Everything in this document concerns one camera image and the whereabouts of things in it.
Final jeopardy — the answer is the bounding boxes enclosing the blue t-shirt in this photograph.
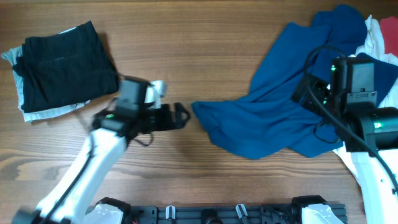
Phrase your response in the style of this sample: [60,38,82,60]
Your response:
[190,3,398,161]

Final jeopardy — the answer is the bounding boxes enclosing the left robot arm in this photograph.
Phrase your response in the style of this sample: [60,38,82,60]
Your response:
[12,77,190,224]

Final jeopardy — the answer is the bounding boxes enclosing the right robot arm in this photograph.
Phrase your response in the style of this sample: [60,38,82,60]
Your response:
[292,57,397,223]

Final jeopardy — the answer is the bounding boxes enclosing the white shirt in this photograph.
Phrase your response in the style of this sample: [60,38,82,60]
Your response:
[333,15,397,185]

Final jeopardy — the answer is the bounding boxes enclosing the folded black garment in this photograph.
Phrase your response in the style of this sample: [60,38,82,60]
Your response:
[13,21,119,113]

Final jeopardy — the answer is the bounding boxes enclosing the red garment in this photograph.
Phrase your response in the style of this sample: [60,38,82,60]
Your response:
[380,16,398,56]

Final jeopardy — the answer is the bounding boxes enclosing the folded light grey garment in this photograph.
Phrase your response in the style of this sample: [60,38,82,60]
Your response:
[1,26,91,123]

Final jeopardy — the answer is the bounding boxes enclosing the right black cable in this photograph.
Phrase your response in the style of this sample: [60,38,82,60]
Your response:
[302,45,398,195]

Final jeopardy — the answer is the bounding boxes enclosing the black cable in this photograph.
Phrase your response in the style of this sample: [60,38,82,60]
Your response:
[302,45,398,195]
[43,132,154,224]

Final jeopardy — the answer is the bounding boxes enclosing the left black cable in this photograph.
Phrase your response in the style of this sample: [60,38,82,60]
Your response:
[43,132,154,224]

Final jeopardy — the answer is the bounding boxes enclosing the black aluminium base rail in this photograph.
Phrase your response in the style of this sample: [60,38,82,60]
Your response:
[121,203,303,224]

